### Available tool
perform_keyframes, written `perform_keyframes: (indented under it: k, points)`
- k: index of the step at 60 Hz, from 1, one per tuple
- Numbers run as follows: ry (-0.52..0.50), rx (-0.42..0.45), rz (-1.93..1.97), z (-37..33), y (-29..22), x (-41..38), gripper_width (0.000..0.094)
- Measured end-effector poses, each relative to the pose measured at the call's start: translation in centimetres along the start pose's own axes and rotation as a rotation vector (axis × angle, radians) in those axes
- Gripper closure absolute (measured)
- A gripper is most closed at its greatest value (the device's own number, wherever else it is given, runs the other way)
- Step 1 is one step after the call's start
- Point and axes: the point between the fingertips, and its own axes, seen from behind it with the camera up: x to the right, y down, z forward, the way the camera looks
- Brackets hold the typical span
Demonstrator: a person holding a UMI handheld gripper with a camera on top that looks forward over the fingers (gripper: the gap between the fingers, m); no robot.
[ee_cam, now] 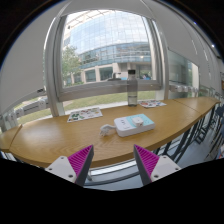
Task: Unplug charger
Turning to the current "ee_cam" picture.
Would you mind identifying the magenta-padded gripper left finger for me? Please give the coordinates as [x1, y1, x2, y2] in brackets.
[44, 144, 95, 187]

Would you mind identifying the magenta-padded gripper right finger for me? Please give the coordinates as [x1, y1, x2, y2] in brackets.
[133, 144, 182, 187]

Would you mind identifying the white and teal power strip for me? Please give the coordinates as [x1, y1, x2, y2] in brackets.
[113, 113, 156, 138]

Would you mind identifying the sticker sheet with green stickers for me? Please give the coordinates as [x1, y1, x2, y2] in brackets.
[66, 106, 104, 123]

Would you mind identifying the sticker sheet with red sticker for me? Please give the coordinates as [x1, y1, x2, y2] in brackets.
[138, 99, 167, 109]

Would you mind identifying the clear bottle with black cap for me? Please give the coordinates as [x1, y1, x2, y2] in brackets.
[126, 69, 139, 107]

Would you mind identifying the white power strip cable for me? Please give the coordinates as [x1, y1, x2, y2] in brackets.
[99, 123, 117, 138]

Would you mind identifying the white wall socket rail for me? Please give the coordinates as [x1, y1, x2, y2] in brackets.
[0, 96, 50, 127]
[169, 83, 202, 95]

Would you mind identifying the grey window frame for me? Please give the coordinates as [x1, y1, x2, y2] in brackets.
[44, 6, 171, 118]

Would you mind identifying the dark window handle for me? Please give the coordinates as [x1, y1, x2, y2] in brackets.
[108, 72, 123, 81]

